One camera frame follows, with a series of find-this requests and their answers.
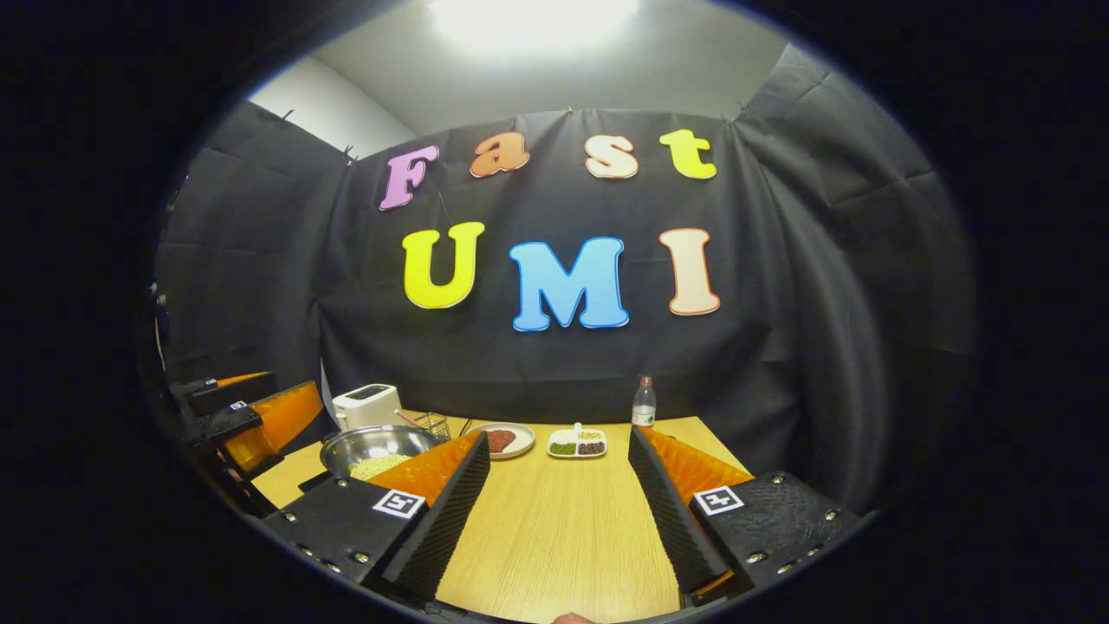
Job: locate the pink striped stick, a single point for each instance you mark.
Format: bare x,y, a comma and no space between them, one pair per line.
407,417

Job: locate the heap of green mung beans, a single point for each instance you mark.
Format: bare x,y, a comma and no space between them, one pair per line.
563,449

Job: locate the large red meat slice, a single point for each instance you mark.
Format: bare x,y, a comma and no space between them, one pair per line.
501,440

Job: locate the large ceiling light panel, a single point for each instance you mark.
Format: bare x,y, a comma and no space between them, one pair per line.
533,22

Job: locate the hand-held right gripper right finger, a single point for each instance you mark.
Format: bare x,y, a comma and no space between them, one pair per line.
671,529

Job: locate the white divided dish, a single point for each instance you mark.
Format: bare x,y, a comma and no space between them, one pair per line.
563,436

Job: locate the white toaster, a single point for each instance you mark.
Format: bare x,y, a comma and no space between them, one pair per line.
368,407

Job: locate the round white plate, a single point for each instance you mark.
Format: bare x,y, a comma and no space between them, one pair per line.
524,440

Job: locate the heap of dark red beans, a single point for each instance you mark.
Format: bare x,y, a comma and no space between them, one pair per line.
591,448

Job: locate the large pile of yellow soybeans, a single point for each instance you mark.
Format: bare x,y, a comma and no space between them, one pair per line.
377,468

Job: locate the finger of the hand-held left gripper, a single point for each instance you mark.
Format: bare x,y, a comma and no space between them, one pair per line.
277,416
234,394

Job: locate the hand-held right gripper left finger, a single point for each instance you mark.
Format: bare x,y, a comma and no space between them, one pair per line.
446,529

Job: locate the clear bottle with red label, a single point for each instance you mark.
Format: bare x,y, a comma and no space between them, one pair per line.
644,407

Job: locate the black backdrop cloth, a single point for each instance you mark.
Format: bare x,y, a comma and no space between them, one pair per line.
780,303

